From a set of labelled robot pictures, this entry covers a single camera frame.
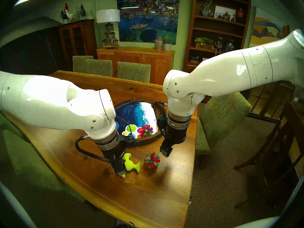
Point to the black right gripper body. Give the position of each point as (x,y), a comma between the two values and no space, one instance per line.
(177,137)

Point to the long left gripper finger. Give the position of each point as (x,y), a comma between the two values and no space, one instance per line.
(120,168)

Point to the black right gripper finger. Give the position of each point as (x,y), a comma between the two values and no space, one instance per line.
(166,151)

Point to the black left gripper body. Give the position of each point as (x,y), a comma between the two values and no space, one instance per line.
(115,152)

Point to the lime green suction toy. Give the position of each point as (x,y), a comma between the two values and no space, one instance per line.
(131,164)

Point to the multicolour spiky ball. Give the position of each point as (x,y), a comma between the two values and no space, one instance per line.
(152,160)
(146,130)

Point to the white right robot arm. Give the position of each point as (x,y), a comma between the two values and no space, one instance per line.
(232,73)

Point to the white left robot shoulder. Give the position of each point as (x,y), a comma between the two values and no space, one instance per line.
(14,206)

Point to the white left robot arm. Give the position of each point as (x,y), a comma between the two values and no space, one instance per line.
(47,99)

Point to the white right robot shoulder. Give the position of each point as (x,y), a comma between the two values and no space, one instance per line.
(285,211)

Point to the round wooden ocean tray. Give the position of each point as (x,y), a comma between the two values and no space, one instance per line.
(140,111)

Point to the white pop bubble toy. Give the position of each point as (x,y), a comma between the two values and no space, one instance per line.
(133,129)

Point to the green upholstered chair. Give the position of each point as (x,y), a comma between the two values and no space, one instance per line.
(133,72)
(220,116)
(98,68)
(80,63)
(23,163)

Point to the stack of books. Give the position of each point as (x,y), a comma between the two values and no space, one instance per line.
(194,59)

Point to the black white patterned cup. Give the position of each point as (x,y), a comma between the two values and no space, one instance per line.
(204,59)

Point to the white pot with plant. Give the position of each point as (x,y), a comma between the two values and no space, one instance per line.
(167,46)

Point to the light wooden sideboard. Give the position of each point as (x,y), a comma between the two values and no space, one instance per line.
(133,56)

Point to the patterned ceramic vase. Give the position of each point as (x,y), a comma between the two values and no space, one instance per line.
(159,43)

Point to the wooden succulent planter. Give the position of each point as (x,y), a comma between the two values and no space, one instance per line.
(203,43)

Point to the metal frog figurine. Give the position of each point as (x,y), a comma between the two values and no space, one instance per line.
(230,45)
(218,44)

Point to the tiered wooden plant stand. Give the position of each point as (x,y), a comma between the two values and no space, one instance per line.
(110,46)

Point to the dark wooden chair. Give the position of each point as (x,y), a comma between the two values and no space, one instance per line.
(292,125)

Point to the dark wooden glass-door cabinet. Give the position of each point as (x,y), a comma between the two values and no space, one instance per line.
(76,40)

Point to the harbour town painting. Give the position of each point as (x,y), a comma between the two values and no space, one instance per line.
(147,21)

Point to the dark wooden bookshelf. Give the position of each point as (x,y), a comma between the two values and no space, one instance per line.
(218,24)

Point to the small potted succulent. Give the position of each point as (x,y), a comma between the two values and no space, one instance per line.
(109,25)

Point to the dark window blinds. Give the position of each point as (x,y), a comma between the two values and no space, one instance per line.
(28,54)

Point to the colourful frog figurine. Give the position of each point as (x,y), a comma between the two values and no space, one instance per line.
(206,8)

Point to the framed text sign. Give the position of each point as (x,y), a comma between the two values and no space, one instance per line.
(224,12)

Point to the white lamp shade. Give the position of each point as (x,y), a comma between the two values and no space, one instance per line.
(107,15)

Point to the abstract landscape painting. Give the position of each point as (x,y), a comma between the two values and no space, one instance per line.
(266,30)

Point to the red figurine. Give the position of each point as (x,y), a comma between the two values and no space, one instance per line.
(240,13)

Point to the dark bird figurine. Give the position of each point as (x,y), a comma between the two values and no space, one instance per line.
(83,11)

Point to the blue rooster figurine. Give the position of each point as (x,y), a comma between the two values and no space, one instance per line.
(64,17)

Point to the white rooster figurine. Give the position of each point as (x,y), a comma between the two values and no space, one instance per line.
(71,14)

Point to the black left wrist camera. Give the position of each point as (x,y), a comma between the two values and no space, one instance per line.
(127,140)

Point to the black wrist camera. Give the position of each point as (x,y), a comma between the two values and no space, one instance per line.
(127,140)
(162,123)

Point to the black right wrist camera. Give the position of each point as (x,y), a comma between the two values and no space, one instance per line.
(162,123)

